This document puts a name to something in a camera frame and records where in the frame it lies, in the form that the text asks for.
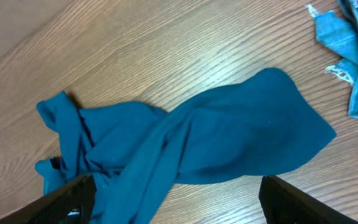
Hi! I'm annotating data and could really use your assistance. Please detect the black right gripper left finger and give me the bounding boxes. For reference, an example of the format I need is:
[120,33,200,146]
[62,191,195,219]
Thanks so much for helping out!
[0,175,96,224]

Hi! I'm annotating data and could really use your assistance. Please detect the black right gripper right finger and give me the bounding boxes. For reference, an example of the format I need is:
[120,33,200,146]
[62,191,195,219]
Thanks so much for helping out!
[259,175,358,224]

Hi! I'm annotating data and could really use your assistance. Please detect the teal blue shirt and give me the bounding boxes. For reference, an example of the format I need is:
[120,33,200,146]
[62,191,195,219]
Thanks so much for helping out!
[35,68,336,223]

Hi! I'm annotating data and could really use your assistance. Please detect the light blue denim shorts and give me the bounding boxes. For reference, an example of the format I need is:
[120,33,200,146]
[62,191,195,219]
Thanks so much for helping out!
[305,0,358,119]

